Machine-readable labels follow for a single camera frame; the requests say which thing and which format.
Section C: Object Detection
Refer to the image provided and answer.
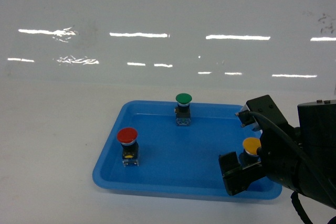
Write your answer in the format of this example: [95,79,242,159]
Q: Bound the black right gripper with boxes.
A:
[218,119,315,196]

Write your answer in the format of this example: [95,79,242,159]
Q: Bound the yellow mushroom push button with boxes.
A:
[238,137,261,168]

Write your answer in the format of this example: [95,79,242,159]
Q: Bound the red mushroom push button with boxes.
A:
[117,127,139,167]

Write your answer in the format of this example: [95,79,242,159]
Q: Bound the blue plastic tray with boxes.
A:
[92,101,282,202]

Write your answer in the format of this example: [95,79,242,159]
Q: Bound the green mushroom push button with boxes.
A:
[174,93,192,126]

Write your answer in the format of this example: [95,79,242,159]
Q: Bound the white glossy whiteboard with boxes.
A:
[1,0,335,92]

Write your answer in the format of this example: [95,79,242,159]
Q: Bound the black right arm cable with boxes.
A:
[248,111,336,224]

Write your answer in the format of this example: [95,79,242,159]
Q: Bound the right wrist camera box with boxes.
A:
[235,95,288,132]

